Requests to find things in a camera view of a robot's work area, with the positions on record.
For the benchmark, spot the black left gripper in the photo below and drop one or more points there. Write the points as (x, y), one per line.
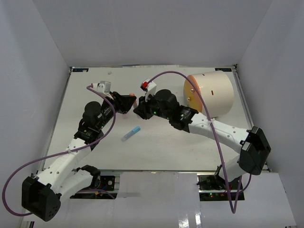
(126, 104)

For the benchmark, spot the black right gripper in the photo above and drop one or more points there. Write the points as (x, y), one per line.
(142, 108)

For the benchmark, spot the cream round drawer organizer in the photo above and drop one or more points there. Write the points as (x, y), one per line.
(216, 90)

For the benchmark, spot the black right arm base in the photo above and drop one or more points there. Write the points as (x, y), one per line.
(212, 189)

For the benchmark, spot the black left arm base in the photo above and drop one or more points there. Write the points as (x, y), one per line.
(101, 183)

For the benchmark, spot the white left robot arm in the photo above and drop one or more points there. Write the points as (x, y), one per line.
(42, 195)

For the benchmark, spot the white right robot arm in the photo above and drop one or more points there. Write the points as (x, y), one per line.
(251, 145)

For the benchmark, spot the blue cap clear highlighter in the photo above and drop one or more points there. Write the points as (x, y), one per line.
(131, 133)

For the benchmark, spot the aluminium rail right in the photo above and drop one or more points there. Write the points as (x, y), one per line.
(243, 99)

